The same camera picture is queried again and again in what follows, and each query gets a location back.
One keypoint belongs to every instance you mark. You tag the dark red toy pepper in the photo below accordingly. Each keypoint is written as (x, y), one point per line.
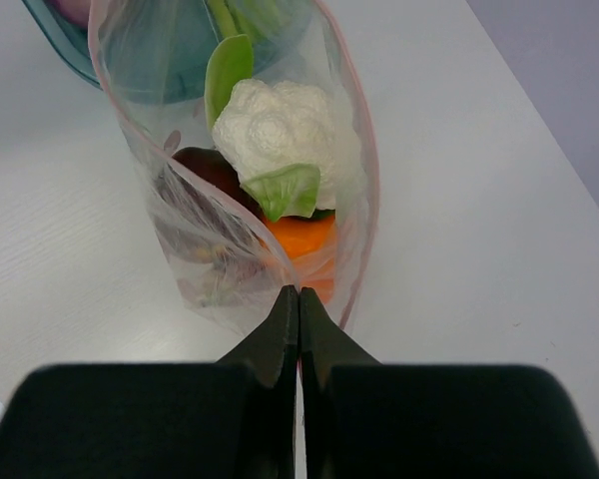
(211, 166)

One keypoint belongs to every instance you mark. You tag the teal plastic food tray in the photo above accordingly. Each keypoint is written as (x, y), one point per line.
(157, 52)

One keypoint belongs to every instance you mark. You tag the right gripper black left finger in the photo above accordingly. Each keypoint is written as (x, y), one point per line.
(232, 418)

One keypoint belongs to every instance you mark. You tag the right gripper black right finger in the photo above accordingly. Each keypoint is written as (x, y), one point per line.
(366, 419)

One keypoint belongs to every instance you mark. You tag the white toy cauliflower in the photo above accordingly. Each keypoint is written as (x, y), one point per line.
(292, 145)

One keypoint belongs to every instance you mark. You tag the purple toy onion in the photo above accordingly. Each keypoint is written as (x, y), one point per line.
(76, 12)

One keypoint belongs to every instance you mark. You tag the clear zip top bag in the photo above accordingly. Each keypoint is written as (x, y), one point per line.
(227, 264)

